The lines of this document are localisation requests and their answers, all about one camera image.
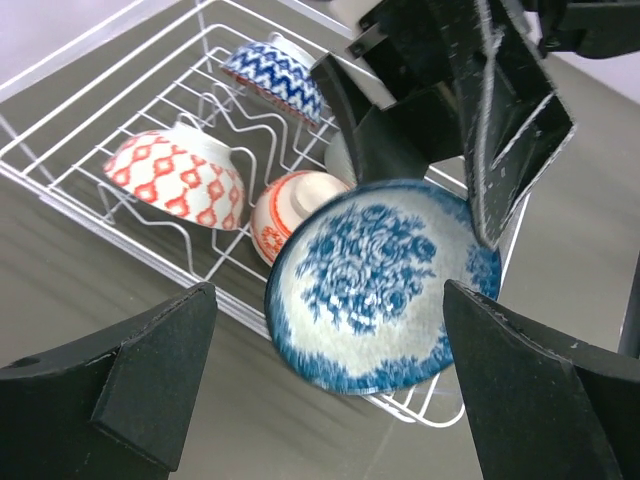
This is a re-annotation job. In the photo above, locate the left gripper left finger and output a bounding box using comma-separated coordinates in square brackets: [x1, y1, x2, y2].
[1, 282, 218, 479]

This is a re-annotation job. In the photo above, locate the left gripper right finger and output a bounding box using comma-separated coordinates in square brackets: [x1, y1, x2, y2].
[443, 280, 639, 479]

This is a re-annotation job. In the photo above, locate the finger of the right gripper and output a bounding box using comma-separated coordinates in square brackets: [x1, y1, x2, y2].
[311, 53, 460, 184]
[444, 1, 574, 249]

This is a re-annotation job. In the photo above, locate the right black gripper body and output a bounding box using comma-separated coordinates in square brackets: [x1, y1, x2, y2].
[347, 1, 480, 111]

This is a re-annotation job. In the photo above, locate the red floral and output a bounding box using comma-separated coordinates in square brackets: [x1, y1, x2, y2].
[250, 170, 349, 267]

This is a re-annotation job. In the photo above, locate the orange red patterned bowl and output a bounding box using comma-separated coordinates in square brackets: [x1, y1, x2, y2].
[221, 31, 324, 127]

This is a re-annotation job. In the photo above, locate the dark blue bottom bowl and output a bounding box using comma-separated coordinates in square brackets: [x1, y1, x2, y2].
[264, 180, 503, 395]

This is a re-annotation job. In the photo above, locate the red patterned white bowl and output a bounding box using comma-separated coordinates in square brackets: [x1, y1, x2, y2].
[103, 120, 246, 231]

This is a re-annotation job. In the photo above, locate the pale green bowl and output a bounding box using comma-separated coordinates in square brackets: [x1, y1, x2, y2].
[324, 131, 357, 187]

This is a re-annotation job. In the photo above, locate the white wire dish rack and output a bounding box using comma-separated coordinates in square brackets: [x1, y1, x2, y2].
[0, 0, 531, 430]

